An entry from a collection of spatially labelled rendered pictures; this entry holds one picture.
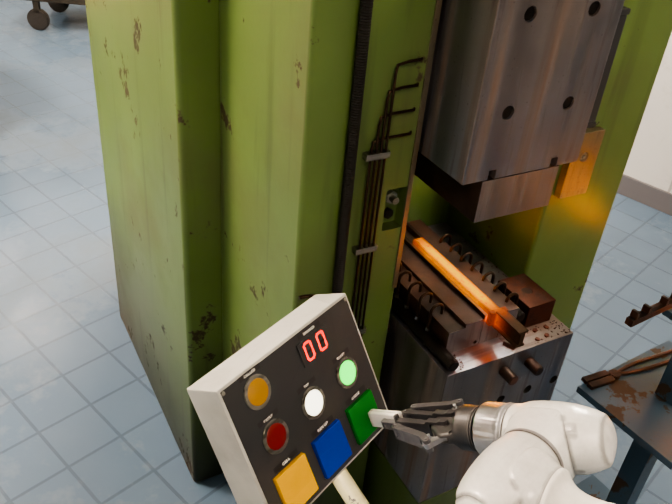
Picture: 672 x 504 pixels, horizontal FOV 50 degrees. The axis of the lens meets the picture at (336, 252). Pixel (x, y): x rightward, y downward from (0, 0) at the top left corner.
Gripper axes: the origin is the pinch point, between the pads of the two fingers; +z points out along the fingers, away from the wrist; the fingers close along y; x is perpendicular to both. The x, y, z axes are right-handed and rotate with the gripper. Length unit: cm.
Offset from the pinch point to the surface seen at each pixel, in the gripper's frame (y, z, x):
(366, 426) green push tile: -0.9, 4.7, -1.4
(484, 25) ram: 32, -23, 60
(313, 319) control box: -3.1, 5.5, 22.2
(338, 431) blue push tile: -7.7, 4.7, 2.1
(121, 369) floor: 41, 170, -21
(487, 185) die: 36.5, -11.7, 30.3
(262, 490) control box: -26.5, 5.4, 3.7
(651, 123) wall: 335, 57, -33
